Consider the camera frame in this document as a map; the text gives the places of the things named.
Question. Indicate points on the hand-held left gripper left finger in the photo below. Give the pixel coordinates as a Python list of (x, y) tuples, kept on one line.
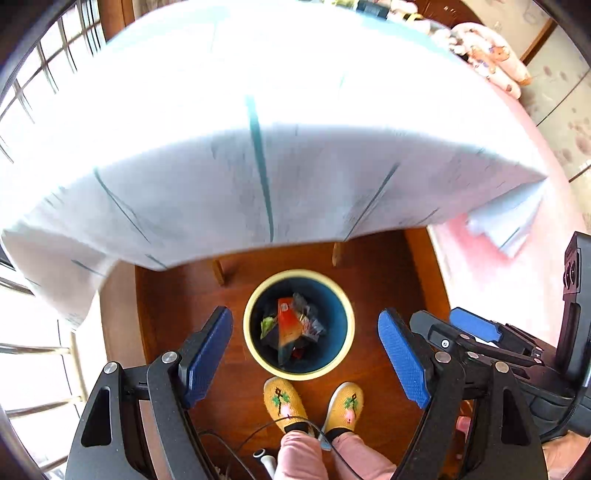
[(207, 355)]

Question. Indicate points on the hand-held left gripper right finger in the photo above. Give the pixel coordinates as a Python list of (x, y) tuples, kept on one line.
[(401, 360)]

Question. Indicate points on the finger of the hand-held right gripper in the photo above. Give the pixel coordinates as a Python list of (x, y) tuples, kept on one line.
[(429, 325), (475, 323)]

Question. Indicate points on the green wrapper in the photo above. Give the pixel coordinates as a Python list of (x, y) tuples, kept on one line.
[(268, 326)]

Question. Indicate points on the blue bin with yellow rim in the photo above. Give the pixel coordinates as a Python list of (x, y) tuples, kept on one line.
[(334, 323)]

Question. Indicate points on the red gold paper envelope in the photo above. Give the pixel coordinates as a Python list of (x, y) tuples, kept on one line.
[(288, 323)]

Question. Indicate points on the dark wrapper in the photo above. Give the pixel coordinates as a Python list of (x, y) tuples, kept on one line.
[(310, 318)]

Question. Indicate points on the person's right forearm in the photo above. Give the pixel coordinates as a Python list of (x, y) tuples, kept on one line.
[(570, 457)]

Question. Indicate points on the yellow embroidered slipper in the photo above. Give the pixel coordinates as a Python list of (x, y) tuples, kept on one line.
[(281, 399), (346, 404)]

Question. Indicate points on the wooden table leg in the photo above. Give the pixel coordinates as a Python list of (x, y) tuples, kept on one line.
[(219, 272), (337, 254)]

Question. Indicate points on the person's right leg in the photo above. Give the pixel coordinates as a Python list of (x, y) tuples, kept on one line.
[(360, 459)]

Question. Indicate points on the person's leg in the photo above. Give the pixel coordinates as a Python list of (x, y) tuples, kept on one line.
[(302, 457), (360, 459)]

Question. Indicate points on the white plastic tube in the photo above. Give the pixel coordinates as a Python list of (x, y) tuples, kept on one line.
[(264, 459)]

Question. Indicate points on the pink bed sheet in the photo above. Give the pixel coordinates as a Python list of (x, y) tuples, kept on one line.
[(545, 221)]

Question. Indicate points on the person's left leg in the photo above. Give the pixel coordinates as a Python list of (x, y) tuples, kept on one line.
[(302, 457)]

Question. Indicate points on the metal window grille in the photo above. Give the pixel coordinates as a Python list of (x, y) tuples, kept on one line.
[(32, 349)]

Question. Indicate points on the tree printed tablecloth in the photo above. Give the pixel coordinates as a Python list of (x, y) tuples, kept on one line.
[(231, 138)]

